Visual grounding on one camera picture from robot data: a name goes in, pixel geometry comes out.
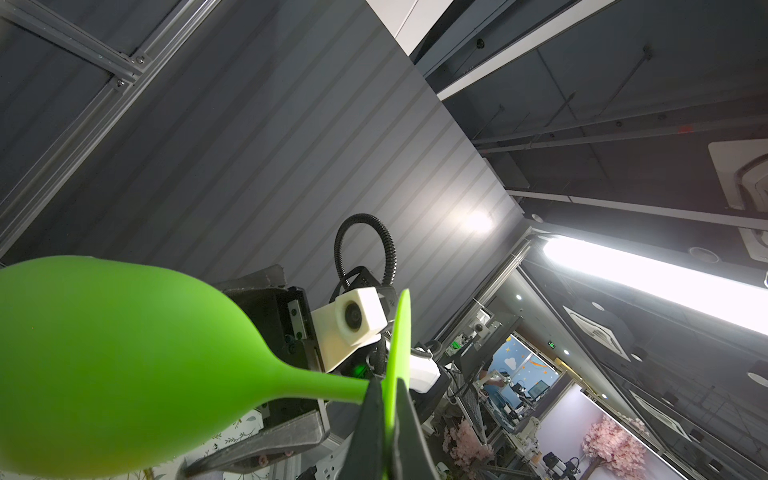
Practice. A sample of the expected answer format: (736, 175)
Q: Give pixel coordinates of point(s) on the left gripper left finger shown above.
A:
(364, 459)

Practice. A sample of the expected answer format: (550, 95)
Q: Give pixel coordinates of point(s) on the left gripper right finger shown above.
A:
(410, 455)

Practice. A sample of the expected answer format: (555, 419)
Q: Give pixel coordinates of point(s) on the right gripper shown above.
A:
(282, 348)

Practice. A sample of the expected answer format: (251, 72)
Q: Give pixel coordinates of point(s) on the green wine glass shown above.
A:
(110, 367)

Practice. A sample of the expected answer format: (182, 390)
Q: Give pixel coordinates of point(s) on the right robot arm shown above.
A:
(384, 336)

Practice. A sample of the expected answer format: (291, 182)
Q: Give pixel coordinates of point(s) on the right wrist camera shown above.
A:
(351, 321)

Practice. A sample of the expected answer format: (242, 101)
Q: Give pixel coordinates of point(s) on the aluminium frame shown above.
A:
(70, 70)

